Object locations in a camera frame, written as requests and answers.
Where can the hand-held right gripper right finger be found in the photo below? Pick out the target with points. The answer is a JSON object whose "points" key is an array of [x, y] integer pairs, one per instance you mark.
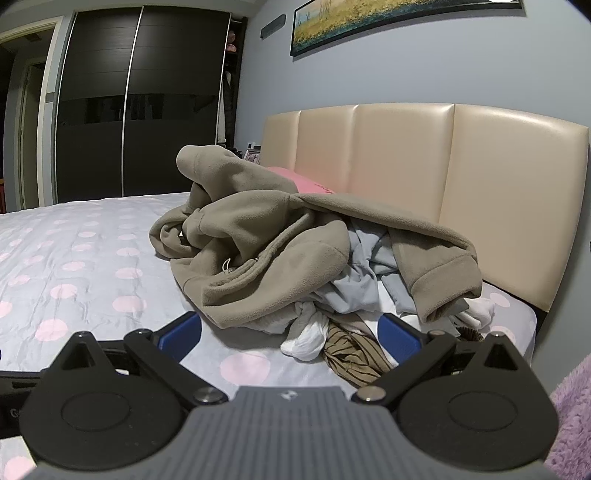
{"points": [[399, 338]]}

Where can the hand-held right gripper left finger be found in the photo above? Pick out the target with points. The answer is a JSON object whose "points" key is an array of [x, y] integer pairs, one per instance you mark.
{"points": [[180, 331]]}

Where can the khaki fleece jacket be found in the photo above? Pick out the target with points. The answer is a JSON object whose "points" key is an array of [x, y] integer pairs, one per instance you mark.
{"points": [[277, 240]]}

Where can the hanging dark clothes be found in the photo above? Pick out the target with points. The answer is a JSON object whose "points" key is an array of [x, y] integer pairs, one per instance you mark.
{"points": [[226, 115]]}

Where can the brown striped garment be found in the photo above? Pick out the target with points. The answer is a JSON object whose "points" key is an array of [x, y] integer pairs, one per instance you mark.
{"points": [[355, 362]]}

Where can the grey-blue garment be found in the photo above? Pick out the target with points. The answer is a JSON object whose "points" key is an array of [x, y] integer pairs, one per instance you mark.
{"points": [[364, 277]]}

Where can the white garment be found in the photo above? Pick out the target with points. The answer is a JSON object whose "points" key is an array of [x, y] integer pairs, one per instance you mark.
{"points": [[304, 339]]}

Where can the beige padded headboard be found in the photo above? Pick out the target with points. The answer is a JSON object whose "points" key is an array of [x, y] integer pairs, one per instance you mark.
{"points": [[485, 184]]}

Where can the pink pillow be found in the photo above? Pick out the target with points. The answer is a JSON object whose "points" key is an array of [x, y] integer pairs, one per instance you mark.
{"points": [[300, 180]]}

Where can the purple fluffy cloth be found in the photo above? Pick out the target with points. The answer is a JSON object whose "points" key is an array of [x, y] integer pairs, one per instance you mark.
{"points": [[575, 424]]}

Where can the dark sliding-door wardrobe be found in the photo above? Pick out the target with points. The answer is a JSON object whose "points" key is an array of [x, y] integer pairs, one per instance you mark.
{"points": [[138, 115]]}

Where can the framed landscape painting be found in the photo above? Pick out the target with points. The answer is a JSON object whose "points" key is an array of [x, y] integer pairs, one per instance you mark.
{"points": [[392, 21]]}

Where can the white door frame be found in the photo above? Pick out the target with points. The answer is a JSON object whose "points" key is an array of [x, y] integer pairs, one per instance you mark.
{"points": [[50, 115]]}

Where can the black wall-mounted bar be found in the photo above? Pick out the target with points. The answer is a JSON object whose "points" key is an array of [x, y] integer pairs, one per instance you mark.
{"points": [[273, 25]]}

